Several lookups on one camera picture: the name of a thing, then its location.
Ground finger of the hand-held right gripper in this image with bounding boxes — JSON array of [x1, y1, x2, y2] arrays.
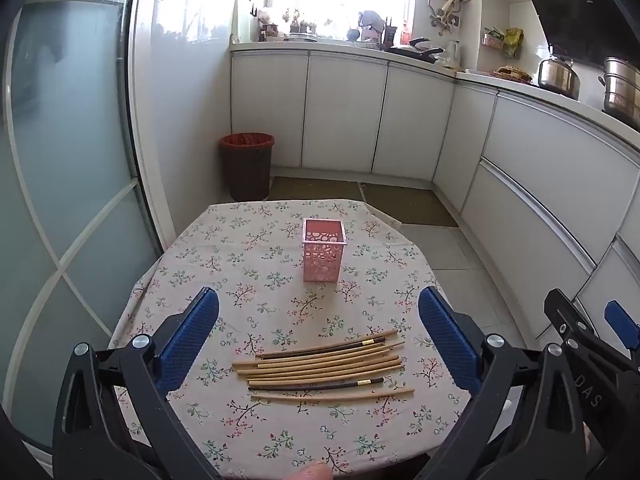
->
[[604, 300, 640, 358], [544, 288, 596, 346]]

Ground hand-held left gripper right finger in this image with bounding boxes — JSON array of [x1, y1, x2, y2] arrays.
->
[[418, 286, 588, 480]]

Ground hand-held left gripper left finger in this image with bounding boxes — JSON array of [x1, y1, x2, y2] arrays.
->
[[52, 286, 221, 480]]

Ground dark chopstick with gold band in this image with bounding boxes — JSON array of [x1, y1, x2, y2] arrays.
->
[[248, 379, 385, 391], [256, 337, 387, 359]]

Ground row of light wooden chopsticks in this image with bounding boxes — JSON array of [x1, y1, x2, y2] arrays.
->
[[232, 329, 416, 403]]

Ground pink perforated utensil holder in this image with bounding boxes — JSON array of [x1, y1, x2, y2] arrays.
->
[[301, 218, 347, 282]]

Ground person's right hand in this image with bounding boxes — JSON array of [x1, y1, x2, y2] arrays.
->
[[582, 422, 596, 466]]

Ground person's left hand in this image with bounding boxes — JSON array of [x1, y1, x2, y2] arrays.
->
[[290, 461, 333, 480]]

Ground floral tablecloth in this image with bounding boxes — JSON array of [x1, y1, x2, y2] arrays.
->
[[107, 200, 481, 480]]

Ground olive floor mat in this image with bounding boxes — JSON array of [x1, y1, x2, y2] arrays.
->
[[270, 176, 368, 203], [360, 182, 458, 227]]

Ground brown trash bin red bag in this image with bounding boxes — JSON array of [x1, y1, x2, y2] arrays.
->
[[218, 132, 276, 202]]

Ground frosted glass sliding door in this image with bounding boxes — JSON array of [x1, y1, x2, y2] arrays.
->
[[0, 0, 171, 456]]

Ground steel steamer pot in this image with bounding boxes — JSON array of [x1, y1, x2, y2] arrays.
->
[[598, 56, 640, 128]]

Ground steel kettle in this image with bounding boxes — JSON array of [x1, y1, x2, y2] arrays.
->
[[537, 46, 582, 100]]

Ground basket of food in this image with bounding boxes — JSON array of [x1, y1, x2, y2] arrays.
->
[[492, 65, 533, 82]]

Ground white kitchen base cabinets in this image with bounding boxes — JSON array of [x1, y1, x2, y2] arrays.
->
[[230, 49, 640, 356]]

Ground yellow packet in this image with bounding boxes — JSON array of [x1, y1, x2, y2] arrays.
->
[[504, 27, 524, 58]]

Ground black frying pan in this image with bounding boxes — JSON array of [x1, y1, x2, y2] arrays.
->
[[390, 37, 446, 63]]

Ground black range hood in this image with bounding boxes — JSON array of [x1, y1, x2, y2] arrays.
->
[[510, 0, 640, 68]]

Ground white kitchen countertop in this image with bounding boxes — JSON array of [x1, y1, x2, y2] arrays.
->
[[230, 40, 640, 133]]

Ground row of small windowsill ornaments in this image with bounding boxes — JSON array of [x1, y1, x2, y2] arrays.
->
[[257, 5, 346, 41]]

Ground metal wall rack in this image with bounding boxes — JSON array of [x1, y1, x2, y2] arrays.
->
[[481, 27, 523, 58]]

